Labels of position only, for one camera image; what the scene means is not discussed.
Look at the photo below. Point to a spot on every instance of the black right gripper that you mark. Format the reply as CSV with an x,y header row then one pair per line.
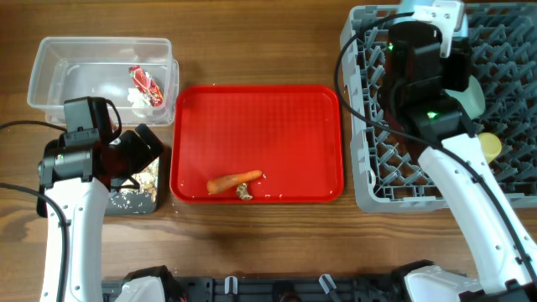
x,y
460,60

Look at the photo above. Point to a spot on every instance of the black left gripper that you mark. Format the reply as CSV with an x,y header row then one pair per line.
x,y
133,140

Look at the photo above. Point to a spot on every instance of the white tissue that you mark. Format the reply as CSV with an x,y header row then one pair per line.
x,y
140,103

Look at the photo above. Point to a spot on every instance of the red snack wrapper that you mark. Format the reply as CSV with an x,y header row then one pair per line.
x,y
146,84

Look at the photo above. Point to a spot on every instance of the orange carrot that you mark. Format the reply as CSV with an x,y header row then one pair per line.
x,y
226,182

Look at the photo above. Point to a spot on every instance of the brown ginger piece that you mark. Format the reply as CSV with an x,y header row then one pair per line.
x,y
242,192

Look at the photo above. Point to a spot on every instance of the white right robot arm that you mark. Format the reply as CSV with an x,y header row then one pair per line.
x,y
503,252

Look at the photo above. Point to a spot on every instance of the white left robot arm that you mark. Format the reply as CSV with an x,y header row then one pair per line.
x,y
76,179

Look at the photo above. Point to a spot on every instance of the black waste tray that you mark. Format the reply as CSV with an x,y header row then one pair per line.
x,y
134,201

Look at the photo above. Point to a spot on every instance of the grey dishwasher rack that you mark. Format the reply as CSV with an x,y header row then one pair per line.
x,y
503,41

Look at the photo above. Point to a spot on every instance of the clear plastic waste bin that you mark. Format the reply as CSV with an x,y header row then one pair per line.
x,y
72,67

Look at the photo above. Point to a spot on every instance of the red serving tray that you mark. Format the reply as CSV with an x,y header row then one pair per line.
x,y
290,133

